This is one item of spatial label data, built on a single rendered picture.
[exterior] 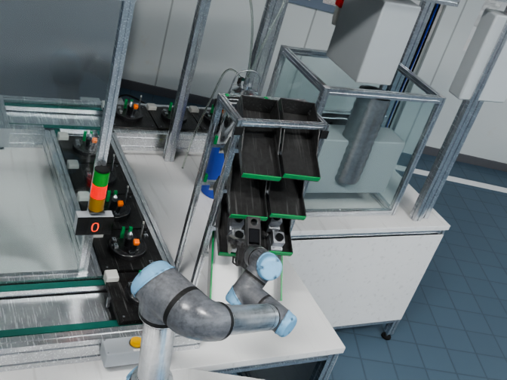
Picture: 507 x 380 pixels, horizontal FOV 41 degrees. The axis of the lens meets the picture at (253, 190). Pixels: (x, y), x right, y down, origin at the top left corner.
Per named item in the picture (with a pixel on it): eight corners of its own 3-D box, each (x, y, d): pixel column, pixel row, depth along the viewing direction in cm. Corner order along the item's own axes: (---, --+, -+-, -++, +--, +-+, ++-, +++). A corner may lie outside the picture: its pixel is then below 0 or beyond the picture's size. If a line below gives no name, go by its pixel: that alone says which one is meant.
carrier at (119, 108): (156, 131, 346) (161, 109, 340) (110, 129, 335) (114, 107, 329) (144, 108, 364) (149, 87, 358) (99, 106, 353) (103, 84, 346)
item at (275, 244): (279, 253, 240) (287, 245, 235) (268, 252, 239) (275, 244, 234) (277, 233, 245) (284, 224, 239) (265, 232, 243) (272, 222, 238)
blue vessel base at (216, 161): (236, 200, 327) (250, 153, 314) (206, 200, 320) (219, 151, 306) (225, 182, 338) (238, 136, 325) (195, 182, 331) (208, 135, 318)
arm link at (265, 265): (252, 274, 194) (270, 250, 194) (241, 264, 204) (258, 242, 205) (271, 289, 196) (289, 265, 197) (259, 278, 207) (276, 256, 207)
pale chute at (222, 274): (241, 304, 244) (245, 304, 240) (206, 302, 239) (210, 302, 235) (244, 228, 250) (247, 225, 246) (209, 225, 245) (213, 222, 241)
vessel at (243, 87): (248, 151, 314) (270, 78, 295) (220, 151, 307) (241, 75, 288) (237, 136, 324) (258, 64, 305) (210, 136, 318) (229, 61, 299)
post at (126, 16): (87, 274, 240) (134, 2, 190) (78, 274, 238) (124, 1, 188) (84, 268, 242) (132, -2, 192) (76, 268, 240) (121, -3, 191)
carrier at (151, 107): (201, 133, 357) (206, 112, 351) (158, 131, 346) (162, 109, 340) (186, 111, 375) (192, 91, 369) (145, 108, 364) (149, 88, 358)
